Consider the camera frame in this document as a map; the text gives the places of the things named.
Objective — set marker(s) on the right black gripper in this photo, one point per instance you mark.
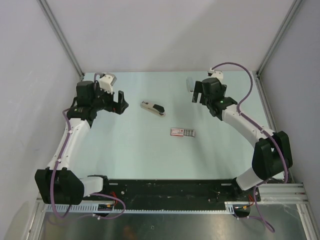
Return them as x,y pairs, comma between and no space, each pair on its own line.
199,89

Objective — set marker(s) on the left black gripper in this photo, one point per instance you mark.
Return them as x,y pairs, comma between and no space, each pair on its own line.
118,107

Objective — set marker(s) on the beige black stapler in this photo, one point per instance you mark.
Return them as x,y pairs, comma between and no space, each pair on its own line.
156,109

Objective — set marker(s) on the red white staple box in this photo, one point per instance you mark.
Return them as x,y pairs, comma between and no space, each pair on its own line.
181,132

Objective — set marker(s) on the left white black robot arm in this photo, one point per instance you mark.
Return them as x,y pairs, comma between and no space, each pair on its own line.
57,183

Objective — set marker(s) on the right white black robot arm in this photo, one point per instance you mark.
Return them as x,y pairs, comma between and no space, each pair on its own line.
271,150

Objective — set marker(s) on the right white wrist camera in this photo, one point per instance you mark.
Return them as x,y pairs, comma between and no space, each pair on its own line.
215,74

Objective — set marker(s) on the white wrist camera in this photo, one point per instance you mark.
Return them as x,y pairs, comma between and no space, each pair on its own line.
215,74
106,82

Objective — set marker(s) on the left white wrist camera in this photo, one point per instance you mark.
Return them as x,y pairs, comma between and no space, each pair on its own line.
106,82

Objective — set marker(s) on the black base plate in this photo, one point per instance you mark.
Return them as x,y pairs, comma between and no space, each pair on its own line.
174,194

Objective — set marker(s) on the grey slotted cable duct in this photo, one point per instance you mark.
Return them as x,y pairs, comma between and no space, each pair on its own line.
104,208

